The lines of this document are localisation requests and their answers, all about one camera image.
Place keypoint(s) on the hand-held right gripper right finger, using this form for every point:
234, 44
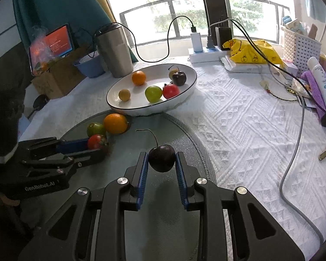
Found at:
181, 179

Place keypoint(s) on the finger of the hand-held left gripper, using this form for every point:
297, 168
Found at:
91, 156
70, 145

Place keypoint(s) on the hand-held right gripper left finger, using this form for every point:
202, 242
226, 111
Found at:
142, 179

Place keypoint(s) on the dark purple cherry tomato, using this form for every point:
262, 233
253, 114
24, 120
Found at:
161, 158
179, 78

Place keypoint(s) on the grey round glass tray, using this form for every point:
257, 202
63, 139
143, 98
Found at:
163, 223

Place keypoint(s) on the small yellow-brown longan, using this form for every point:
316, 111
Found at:
124, 94
172, 73

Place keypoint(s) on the white plate with dark rim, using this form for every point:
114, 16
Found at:
152, 103

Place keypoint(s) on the green tomato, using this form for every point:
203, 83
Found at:
153, 93
96, 129

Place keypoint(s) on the small orange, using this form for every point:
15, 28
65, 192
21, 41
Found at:
139, 77
115, 123

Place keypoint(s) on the black round object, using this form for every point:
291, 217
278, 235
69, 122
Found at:
39, 102

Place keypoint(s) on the cardboard box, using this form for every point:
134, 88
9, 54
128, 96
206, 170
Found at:
57, 81

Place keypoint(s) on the white textured tablecloth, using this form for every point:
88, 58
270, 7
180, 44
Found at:
247, 141

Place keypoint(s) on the blue bowl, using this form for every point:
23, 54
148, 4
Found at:
89, 66

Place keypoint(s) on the clear plastic bag of oranges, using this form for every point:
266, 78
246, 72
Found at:
40, 51

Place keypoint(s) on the stainless steel tumbler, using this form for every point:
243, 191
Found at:
115, 51

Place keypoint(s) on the tablet with red screen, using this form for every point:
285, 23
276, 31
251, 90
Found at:
61, 40

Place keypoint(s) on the white power strip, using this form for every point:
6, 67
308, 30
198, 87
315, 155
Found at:
203, 56

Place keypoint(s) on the white wipes pack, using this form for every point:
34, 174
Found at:
247, 67

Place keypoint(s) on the white charger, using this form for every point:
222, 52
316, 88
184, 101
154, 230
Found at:
196, 42

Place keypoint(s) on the teal curtain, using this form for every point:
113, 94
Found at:
57, 2

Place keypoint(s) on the yellow plastic bag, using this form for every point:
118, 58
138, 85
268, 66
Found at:
250, 51

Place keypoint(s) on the black charger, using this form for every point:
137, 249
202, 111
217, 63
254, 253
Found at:
223, 38

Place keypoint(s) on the small white box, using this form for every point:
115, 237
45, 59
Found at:
289, 69

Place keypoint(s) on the purple cloth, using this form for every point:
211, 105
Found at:
319, 98

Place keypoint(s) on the balcony railing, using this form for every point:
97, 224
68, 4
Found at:
179, 19

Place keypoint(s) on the white spray bottle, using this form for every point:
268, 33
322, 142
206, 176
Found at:
324, 87

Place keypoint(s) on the white lattice basket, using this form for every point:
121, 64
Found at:
301, 47

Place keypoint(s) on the dark window frame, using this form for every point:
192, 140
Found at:
213, 0

